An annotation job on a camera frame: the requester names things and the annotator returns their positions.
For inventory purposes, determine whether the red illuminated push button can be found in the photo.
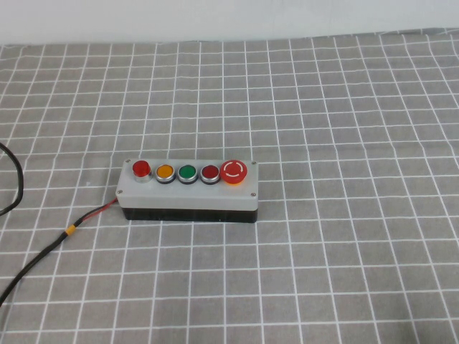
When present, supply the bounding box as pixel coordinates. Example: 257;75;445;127
131;160;153;184

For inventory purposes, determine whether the red mushroom emergency stop button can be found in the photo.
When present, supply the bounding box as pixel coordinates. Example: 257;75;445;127
219;159;248;186

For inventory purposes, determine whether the dark red flat push button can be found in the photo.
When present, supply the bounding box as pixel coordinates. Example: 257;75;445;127
199;164;221;186

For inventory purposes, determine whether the green flat push button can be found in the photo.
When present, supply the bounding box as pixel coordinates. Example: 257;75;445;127
177;163;199;186

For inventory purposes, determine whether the grey button box black base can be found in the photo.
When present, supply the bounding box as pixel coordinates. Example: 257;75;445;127
116;158;260;224

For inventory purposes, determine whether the yellow flat push button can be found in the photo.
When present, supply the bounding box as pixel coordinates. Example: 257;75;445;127
154;163;176;186

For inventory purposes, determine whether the grey white-grid tablecloth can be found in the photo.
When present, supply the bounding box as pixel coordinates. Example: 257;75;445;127
0;27;459;344

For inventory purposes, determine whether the red-black power cable yellow connector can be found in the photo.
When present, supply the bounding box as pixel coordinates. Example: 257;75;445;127
0;197;120;307

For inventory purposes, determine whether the thick black cable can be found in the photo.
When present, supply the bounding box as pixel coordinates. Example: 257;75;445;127
0;143;26;217

